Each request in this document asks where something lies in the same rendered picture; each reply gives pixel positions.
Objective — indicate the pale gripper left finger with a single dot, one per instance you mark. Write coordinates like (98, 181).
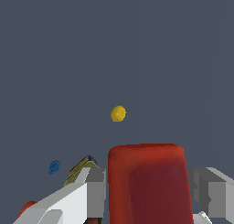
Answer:
(76, 197)

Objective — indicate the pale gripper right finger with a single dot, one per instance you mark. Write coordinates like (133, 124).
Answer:
(218, 194)

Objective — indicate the olive green flat box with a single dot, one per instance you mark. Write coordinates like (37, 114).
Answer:
(80, 169)

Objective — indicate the small yellow ball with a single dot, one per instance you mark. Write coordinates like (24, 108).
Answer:
(118, 113)

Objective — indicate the red rectangular block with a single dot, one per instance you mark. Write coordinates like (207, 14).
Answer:
(151, 185)

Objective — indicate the small blue object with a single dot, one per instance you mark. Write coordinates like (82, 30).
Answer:
(54, 167)

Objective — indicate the red round object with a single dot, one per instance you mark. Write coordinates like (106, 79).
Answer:
(26, 207)

